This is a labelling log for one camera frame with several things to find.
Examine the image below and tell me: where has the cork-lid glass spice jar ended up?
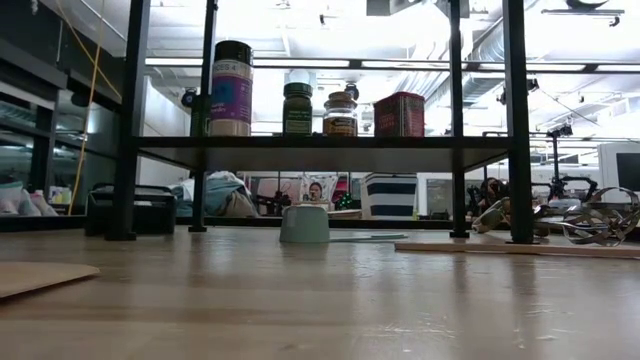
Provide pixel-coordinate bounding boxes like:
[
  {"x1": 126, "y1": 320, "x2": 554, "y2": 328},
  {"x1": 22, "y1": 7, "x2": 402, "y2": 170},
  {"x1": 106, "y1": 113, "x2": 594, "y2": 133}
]
[{"x1": 322, "y1": 91, "x2": 359, "y2": 138}]

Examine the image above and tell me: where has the black aluminium rig frame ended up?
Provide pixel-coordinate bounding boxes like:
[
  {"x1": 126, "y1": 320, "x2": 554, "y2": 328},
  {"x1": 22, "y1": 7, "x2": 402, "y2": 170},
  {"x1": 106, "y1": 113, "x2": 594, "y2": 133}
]
[{"x1": 0, "y1": 214, "x2": 474, "y2": 234}]

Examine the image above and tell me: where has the red spice tin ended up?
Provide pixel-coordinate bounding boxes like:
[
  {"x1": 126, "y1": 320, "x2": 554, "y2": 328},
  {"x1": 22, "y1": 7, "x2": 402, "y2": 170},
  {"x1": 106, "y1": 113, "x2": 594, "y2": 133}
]
[{"x1": 373, "y1": 91, "x2": 426, "y2": 138}]

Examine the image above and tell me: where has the yellow cable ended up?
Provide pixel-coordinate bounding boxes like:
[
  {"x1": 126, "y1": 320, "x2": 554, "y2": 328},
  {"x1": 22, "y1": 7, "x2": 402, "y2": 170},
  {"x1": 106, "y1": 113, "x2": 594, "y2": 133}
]
[{"x1": 53, "y1": 0, "x2": 124, "y2": 217}]

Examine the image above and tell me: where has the black camera stand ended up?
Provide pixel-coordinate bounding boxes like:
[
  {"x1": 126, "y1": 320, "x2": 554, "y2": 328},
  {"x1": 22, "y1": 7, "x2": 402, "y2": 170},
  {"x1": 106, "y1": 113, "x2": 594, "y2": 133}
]
[{"x1": 532, "y1": 122, "x2": 599, "y2": 201}]

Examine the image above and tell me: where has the long flat wooden spatula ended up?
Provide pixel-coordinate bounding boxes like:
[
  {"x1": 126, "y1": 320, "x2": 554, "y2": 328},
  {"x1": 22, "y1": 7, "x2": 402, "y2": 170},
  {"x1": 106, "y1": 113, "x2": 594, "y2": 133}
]
[{"x1": 393, "y1": 241, "x2": 640, "y2": 260}]

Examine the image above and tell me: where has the tall purple-label spice bottle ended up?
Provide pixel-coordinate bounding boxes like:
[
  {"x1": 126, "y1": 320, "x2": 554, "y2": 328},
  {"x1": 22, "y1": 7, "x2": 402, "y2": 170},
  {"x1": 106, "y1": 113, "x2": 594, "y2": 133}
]
[{"x1": 208, "y1": 39, "x2": 255, "y2": 138}]

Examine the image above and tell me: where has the dark glass-front cabinet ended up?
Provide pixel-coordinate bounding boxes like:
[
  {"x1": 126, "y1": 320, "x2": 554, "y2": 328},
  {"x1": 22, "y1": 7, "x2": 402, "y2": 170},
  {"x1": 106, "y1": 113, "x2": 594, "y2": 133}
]
[{"x1": 0, "y1": 0, "x2": 124, "y2": 221}]

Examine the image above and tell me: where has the wide-blade wooden spatula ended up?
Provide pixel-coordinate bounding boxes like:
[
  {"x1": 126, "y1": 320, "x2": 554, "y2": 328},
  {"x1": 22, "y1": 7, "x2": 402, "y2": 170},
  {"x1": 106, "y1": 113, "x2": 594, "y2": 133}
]
[{"x1": 0, "y1": 261, "x2": 101, "y2": 300}]

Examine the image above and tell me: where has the white machine dark screen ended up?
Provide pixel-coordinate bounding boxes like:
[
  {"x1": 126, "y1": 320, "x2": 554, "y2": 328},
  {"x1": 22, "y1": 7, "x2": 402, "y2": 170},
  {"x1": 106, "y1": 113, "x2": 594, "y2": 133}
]
[{"x1": 597, "y1": 142, "x2": 640, "y2": 191}]

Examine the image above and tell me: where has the black metal wooden shelf rack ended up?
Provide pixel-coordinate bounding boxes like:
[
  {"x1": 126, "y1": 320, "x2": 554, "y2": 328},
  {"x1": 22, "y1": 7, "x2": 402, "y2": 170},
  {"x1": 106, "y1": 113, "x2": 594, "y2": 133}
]
[{"x1": 103, "y1": 0, "x2": 536, "y2": 246}]

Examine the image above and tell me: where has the green-lid spice jar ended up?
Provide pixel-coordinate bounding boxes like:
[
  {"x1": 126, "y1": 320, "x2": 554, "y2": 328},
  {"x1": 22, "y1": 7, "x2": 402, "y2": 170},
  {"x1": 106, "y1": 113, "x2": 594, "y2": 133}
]
[{"x1": 282, "y1": 82, "x2": 314, "y2": 137}]

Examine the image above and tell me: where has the teal cloth pile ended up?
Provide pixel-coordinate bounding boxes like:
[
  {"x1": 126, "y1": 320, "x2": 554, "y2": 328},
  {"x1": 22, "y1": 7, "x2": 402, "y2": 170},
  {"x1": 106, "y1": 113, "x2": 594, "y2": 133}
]
[{"x1": 168, "y1": 170, "x2": 260, "y2": 219}]

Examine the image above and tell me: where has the navy white striped bin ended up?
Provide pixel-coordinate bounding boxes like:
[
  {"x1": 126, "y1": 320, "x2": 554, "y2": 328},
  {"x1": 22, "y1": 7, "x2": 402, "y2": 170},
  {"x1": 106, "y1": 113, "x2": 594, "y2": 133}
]
[{"x1": 359, "y1": 172, "x2": 419, "y2": 221}]

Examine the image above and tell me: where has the pale plastic bag pile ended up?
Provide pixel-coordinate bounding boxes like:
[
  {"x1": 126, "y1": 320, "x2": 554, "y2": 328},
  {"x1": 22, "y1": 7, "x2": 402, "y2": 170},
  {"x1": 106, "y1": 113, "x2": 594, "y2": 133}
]
[{"x1": 0, "y1": 180, "x2": 59, "y2": 217}]

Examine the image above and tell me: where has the black-framed metal grater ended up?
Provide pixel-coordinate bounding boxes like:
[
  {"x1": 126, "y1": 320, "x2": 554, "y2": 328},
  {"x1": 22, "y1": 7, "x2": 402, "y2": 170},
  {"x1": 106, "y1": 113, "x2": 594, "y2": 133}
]
[{"x1": 83, "y1": 182, "x2": 177, "y2": 238}]

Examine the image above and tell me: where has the mint green round measuring cup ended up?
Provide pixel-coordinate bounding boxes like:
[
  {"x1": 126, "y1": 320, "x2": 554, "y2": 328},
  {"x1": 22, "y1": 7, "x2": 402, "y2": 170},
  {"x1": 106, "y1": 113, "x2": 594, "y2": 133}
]
[{"x1": 278, "y1": 204, "x2": 409, "y2": 245}]

